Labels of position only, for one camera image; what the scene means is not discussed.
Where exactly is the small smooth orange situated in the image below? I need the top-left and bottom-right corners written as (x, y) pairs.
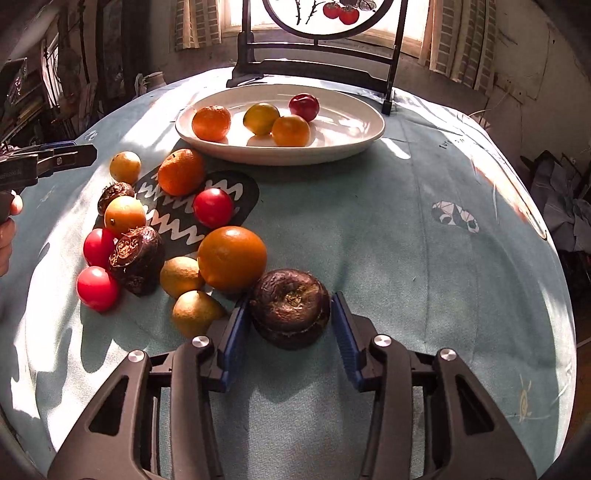
top-left (271, 115), bottom-right (311, 147)

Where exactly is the medium dark water chestnut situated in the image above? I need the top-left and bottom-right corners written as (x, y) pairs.
top-left (109, 226), bottom-right (165, 296)

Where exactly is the dark wooden round-panel table screen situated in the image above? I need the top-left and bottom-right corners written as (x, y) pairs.
top-left (226, 0), bottom-right (410, 116)

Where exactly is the small orange-yellow fruit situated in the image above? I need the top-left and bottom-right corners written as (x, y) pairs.
top-left (104, 196), bottom-right (147, 237)

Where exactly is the small yellow round fruit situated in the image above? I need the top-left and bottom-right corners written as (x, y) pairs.
top-left (109, 151), bottom-right (142, 185)

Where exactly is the medium orange tangerine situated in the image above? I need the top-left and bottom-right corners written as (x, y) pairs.
top-left (158, 148), bottom-right (206, 196)

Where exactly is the white oval plate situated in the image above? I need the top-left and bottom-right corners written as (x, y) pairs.
top-left (175, 85), bottom-right (386, 166)

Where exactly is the dark cloth pile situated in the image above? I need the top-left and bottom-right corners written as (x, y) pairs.
top-left (521, 150), bottom-right (591, 287)

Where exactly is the red round fruit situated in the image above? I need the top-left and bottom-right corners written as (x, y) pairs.
top-left (76, 266), bottom-right (122, 312)
top-left (193, 188), bottom-right (234, 230)
top-left (83, 228), bottom-right (118, 269)

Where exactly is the cluttered dark shelf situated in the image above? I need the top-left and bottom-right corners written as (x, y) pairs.
top-left (0, 32), bottom-right (100, 148)

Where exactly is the large dark brown water chestnut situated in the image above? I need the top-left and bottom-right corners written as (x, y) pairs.
top-left (249, 268), bottom-right (332, 350)

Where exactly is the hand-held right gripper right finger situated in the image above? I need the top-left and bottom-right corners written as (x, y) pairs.
top-left (329, 291), bottom-right (539, 480)

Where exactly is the checked curtain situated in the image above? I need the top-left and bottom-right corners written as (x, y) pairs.
top-left (174, 0), bottom-right (223, 52)
top-left (418, 0), bottom-right (498, 96)

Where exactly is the large orange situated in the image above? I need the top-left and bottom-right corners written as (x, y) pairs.
top-left (198, 226), bottom-right (269, 293)

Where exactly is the person's left hand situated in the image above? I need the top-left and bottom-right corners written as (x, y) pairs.
top-left (0, 195), bottom-right (24, 278)

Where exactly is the dark red plum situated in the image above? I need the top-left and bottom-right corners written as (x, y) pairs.
top-left (289, 93), bottom-right (320, 123)

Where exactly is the small dark water chestnut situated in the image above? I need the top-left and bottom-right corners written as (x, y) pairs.
top-left (97, 182), bottom-right (136, 216)

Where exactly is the teal patterned tablecloth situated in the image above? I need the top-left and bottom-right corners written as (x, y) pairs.
top-left (0, 67), bottom-right (578, 480)

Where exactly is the yellow-green lemon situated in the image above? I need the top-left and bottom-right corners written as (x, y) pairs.
top-left (160, 256), bottom-right (206, 299)
top-left (172, 290), bottom-right (228, 339)

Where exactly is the yellow-green round fruit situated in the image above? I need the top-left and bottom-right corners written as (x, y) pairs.
top-left (243, 102), bottom-right (281, 136)

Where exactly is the rough-skinned tangerine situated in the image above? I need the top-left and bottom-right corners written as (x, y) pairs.
top-left (192, 105), bottom-right (232, 142)

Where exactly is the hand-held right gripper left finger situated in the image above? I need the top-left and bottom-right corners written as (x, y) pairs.
top-left (48, 294), bottom-right (253, 480)

